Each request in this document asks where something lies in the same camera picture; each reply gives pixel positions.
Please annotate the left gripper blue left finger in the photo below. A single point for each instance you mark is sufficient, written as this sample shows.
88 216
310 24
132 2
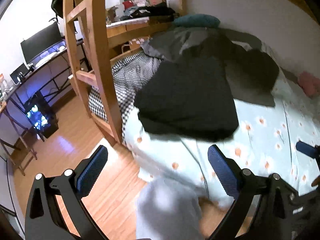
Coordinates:
87 172

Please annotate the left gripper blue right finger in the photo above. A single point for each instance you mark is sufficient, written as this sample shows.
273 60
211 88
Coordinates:
226 170

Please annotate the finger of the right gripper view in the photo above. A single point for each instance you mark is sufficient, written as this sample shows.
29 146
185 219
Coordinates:
311 151

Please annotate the black zip jacket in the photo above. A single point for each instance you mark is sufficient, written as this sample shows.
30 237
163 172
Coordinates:
190 97

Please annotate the light blue daisy duvet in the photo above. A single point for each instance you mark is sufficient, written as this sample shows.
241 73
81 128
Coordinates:
264 143

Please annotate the pink plush toy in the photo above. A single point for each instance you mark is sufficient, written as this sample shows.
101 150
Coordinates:
309 84

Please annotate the light blue jeans leg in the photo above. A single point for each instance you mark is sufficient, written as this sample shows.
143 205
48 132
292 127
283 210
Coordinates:
167 209

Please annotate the glowing computer tower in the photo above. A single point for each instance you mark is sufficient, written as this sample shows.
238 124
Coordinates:
41 115

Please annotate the dark grey blanket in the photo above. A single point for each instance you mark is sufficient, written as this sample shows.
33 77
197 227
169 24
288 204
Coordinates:
250 72

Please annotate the black white checkered sheet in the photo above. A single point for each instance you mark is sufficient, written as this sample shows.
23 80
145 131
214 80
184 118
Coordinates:
130 74

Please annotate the black computer monitor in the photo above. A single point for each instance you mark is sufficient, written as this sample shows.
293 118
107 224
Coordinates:
41 41

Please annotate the teal pillow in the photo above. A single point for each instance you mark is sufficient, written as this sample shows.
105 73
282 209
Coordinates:
197 20

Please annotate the black frame desk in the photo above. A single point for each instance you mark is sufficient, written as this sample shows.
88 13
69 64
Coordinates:
51 78

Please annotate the wooden bunk bed frame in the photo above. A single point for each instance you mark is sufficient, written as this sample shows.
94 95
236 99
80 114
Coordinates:
91 17

